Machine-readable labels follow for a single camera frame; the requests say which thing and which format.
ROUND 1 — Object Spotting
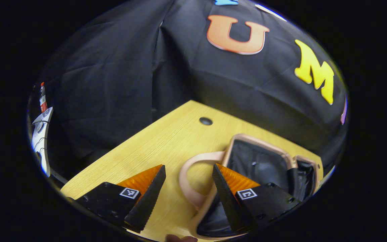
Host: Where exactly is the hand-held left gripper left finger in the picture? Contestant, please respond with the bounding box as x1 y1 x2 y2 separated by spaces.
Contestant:
75 164 167 233

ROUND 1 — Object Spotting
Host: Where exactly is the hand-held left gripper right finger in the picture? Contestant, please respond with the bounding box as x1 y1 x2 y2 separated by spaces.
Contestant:
212 163 301 232

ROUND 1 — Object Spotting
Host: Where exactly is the red label bottle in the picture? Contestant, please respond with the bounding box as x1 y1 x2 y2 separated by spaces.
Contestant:
39 82 48 115

